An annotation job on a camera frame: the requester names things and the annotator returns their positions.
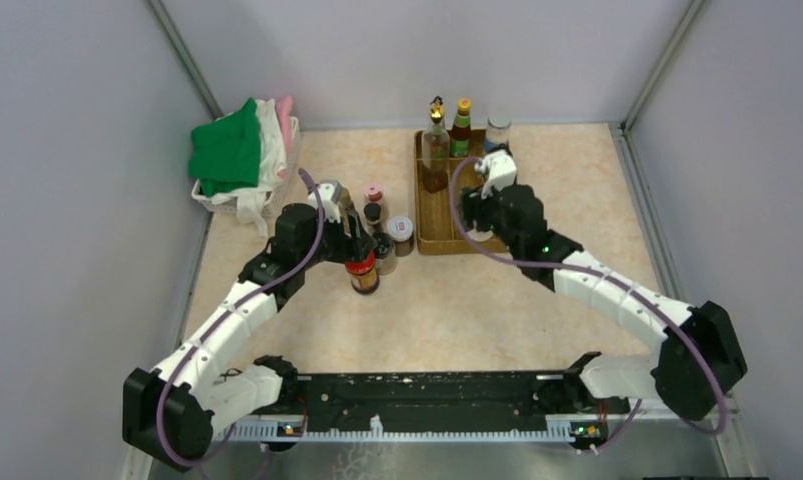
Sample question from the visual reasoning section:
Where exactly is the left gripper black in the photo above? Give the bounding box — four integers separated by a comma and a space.
299, 208, 377, 269

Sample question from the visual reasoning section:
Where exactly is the black cap dark jar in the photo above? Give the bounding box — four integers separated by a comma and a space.
373, 232, 397, 276

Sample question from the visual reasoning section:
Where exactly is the red lid sauce jar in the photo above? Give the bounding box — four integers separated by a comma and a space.
344, 257, 380, 295

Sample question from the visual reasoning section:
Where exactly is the white lid sauce jar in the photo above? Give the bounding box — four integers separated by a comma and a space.
386, 215, 415, 257

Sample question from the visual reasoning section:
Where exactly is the woven wicker divided tray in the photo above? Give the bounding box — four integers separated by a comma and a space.
413, 128, 507, 255

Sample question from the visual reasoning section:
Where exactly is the silver lid salt jar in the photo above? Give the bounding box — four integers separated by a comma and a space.
484, 114, 512, 154

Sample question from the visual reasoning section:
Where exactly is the tall glass oil bottle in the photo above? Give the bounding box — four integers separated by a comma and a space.
421, 96, 450, 193

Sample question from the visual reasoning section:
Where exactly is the black lid clear jar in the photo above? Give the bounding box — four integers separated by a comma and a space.
466, 226, 494, 243

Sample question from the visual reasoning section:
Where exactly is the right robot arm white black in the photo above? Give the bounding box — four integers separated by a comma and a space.
458, 185, 748, 422

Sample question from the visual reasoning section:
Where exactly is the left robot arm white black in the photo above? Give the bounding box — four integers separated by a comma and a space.
122, 200, 376, 471

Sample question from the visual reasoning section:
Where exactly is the black cap soy bottle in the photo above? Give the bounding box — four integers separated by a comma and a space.
363, 202, 384, 233

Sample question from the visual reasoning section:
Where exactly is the yellow label pepper shaker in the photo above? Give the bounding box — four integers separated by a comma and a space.
337, 187, 356, 216

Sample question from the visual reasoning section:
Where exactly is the pink lid spice jar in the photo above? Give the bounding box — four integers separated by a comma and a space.
363, 182, 385, 206

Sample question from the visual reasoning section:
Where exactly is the white plastic basket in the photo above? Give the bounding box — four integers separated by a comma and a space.
190, 116, 302, 217

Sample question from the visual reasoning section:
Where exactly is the pink cloth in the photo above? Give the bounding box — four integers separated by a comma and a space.
275, 95, 294, 161

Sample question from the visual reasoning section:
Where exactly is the green cloth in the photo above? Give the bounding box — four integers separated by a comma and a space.
188, 97, 262, 197

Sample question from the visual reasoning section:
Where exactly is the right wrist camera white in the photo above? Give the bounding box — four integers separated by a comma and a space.
474, 149, 517, 199

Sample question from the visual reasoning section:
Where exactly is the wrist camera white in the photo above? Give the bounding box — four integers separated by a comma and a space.
474, 149, 517, 199
307, 180, 342, 224

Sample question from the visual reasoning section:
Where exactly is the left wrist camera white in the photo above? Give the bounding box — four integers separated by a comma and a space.
307, 180, 342, 224

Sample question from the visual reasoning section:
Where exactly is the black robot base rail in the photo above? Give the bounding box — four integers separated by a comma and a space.
232, 370, 632, 451

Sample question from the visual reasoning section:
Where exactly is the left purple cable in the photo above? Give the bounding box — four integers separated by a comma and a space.
154, 167, 326, 470

